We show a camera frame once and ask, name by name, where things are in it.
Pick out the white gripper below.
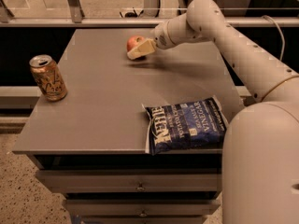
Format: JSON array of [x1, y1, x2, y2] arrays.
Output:
[[129, 21, 175, 59]]

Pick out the red apple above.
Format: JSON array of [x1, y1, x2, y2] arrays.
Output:
[[126, 35, 145, 60]]

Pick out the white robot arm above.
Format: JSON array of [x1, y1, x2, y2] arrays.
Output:
[[128, 0, 299, 224]]

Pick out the blue Kettle chip bag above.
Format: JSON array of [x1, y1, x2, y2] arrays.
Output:
[[144, 96, 228, 155]]

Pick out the black office chair base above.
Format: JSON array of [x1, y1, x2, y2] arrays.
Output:
[[119, 7, 144, 19]]

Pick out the orange LaCroix soda can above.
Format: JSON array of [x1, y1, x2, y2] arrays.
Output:
[[29, 54, 67, 102]]

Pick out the grey drawer cabinet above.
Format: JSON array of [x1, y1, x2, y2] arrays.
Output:
[[14, 29, 243, 224]]

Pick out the upper grey drawer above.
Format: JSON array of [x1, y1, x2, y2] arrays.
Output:
[[36, 169, 221, 193]]

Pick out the grey drawer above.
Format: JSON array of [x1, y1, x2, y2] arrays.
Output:
[[64, 199, 220, 217], [36, 169, 221, 193]]

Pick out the grey metal railing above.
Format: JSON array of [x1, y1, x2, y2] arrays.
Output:
[[1, 0, 299, 27]]

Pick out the lower grey drawer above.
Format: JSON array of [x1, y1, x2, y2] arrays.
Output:
[[64, 199, 220, 217]]

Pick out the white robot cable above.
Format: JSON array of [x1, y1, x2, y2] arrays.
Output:
[[262, 14, 286, 63]]

